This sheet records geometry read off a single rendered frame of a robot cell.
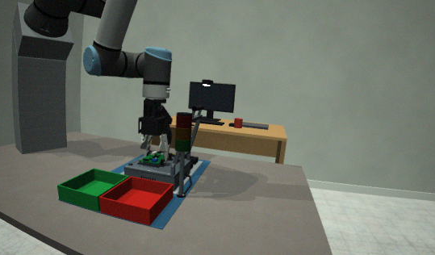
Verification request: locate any red open-top bin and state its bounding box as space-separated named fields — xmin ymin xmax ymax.
xmin=99 ymin=176 xmax=174 ymax=226

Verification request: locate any green bin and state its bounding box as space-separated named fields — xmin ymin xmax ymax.
xmin=57 ymin=169 xmax=130 ymax=212

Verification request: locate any green circuit board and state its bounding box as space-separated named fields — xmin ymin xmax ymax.
xmin=139 ymin=151 xmax=165 ymax=164

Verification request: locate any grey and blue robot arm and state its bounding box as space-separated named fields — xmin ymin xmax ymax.
xmin=23 ymin=0 xmax=172 ymax=100

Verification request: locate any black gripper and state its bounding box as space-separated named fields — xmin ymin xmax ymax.
xmin=138 ymin=98 xmax=172 ymax=162

